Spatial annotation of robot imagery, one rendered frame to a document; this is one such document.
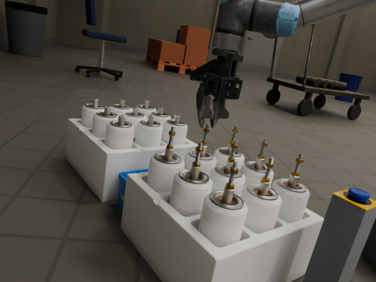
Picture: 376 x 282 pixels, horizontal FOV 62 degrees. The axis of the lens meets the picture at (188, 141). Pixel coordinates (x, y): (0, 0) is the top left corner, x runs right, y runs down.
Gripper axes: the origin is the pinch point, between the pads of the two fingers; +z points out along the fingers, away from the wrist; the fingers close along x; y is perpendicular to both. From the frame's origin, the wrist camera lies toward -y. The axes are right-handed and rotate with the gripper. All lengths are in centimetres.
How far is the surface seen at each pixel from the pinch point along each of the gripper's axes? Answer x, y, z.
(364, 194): 8.2, 42.5, 2.0
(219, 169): -1.7, 11.0, 9.6
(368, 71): 1108, -493, -33
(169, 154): -12.1, 2.1, 8.3
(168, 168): -14.1, 5.2, 10.7
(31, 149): -33, -74, 35
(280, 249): 2.5, 31.9, 21.2
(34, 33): 26, -422, 4
